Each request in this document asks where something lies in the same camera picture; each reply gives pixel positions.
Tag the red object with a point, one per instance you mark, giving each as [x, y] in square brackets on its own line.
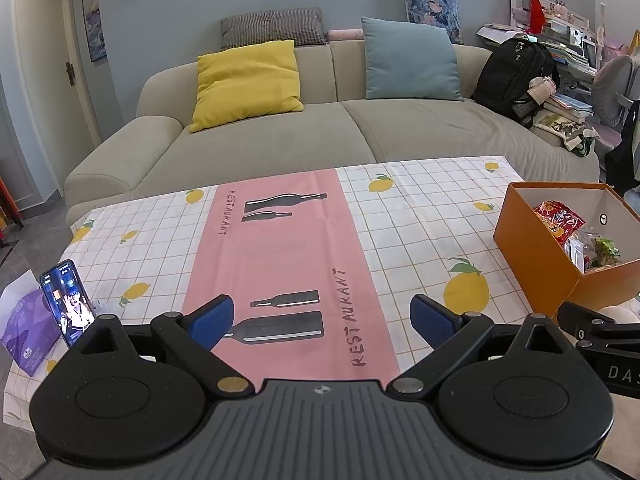
[10, 210]

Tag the clear packet of white candies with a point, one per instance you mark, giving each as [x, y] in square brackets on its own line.
[580, 252]

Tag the beige fabric sofa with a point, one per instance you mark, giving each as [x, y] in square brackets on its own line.
[280, 145]

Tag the printed tote bag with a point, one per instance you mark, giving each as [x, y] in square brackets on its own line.
[565, 132]

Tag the printed figure pillow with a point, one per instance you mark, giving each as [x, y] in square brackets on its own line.
[430, 5]

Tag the cream pouch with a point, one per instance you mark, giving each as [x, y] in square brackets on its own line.
[541, 90]

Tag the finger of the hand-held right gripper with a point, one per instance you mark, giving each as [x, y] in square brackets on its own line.
[582, 320]

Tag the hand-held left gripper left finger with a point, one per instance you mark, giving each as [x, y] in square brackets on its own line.
[212, 317]

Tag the grey checked pillow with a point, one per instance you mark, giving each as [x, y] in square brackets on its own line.
[270, 27]

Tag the purple tissue pack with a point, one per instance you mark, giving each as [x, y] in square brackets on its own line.
[27, 330]

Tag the pink bolster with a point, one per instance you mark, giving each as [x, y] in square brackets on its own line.
[345, 34]

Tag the lemon print tablecloth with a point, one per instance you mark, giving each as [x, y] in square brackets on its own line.
[425, 220]

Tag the wall poster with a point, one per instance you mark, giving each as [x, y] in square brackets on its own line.
[94, 20]

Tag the stack of books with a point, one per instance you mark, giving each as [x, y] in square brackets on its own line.
[570, 105]

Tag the cream door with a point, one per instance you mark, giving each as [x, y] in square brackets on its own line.
[50, 85]

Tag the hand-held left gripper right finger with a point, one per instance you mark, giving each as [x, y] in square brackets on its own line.
[430, 320]

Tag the pile of books and papers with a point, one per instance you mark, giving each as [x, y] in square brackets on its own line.
[565, 40]

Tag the red snack packet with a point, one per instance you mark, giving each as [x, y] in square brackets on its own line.
[557, 220]

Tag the orange cardboard box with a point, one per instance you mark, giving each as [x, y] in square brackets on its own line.
[530, 250]

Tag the yellow pillow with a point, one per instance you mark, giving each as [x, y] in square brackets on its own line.
[245, 85]

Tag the smartphone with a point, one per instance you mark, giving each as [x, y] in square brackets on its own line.
[67, 300]

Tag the red paper bag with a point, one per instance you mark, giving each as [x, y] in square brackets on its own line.
[536, 10]

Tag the blue pillow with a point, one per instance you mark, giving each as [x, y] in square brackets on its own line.
[410, 60]

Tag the black backpack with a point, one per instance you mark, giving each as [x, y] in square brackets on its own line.
[515, 75]

